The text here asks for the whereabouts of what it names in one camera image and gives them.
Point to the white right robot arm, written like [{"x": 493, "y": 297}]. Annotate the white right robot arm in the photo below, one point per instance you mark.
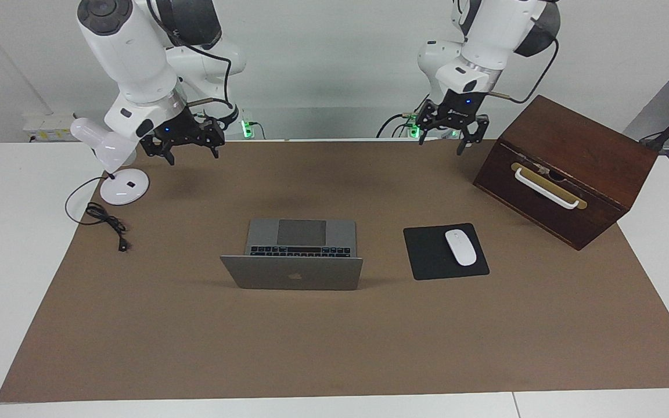
[{"x": 131, "y": 52}]

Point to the dark wooden box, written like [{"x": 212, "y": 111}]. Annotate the dark wooden box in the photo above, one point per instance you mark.
[{"x": 584, "y": 174}]

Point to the white power strip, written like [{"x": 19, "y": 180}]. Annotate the white power strip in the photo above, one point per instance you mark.
[{"x": 47, "y": 125}]

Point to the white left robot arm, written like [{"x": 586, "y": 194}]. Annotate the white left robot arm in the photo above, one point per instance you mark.
[{"x": 497, "y": 29}]

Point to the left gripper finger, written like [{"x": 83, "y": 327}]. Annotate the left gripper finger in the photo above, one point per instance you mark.
[
  {"x": 477, "y": 126},
  {"x": 426, "y": 116}
]

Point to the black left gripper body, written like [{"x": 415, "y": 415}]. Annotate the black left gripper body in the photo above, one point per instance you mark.
[{"x": 456, "y": 109}]

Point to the silver laptop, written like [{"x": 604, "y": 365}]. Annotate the silver laptop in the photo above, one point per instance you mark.
[{"x": 294, "y": 273}]

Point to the white computer mouse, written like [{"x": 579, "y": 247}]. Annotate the white computer mouse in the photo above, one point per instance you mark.
[{"x": 460, "y": 247}]

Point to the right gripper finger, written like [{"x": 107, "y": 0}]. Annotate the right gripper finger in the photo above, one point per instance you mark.
[
  {"x": 157, "y": 147},
  {"x": 213, "y": 132}
]

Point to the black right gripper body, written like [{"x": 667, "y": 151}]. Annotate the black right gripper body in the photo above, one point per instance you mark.
[{"x": 180, "y": 130}]

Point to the brown table mat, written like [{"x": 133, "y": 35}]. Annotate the brown table mat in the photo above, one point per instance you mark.
[{"x": 334, "y": 337}]

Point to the black mouse pad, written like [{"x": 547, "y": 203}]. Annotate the black mouse pad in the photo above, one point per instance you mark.
[{"x": 427, "y": 255}]

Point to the white desk lamp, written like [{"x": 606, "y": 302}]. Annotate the white desk lamp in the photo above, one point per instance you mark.
[{"x": 125, "y": 188}]

